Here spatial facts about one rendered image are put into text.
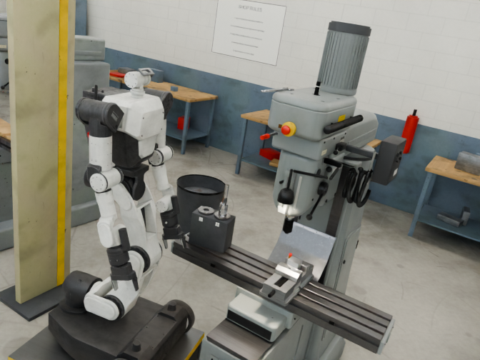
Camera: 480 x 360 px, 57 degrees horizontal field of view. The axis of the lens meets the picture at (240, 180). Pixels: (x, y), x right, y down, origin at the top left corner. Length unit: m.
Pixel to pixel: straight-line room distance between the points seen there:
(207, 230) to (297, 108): 0.95
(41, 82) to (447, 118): 4.76
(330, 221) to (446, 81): 3.88
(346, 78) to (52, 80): 1.84
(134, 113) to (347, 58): 1.00
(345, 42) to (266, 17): 4.82
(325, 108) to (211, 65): 5.69
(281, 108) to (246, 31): 5.26
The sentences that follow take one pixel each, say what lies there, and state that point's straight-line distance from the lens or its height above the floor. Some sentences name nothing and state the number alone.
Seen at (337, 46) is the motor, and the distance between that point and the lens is 2.18.
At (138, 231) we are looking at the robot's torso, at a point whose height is 1.16.
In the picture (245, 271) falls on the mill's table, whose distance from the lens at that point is 2.37.
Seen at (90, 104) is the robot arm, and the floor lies 1.76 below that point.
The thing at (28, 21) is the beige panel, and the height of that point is 1.95.
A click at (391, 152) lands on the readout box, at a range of 2.19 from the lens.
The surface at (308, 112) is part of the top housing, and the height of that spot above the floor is 1.85.
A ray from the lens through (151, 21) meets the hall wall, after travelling 8.25.
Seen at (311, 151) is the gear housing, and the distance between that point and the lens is 1.95.
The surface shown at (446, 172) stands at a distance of 5.46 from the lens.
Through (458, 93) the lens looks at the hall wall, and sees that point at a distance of 6.14.
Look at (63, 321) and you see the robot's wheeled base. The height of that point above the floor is 0.57.
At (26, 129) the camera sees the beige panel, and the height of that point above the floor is 1.31.
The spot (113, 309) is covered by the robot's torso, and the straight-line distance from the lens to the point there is 2.40.
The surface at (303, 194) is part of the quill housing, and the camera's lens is 2.06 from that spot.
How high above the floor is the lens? 2.18
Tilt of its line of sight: 20 degrees down
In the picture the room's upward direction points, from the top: 9 degrees clockwise
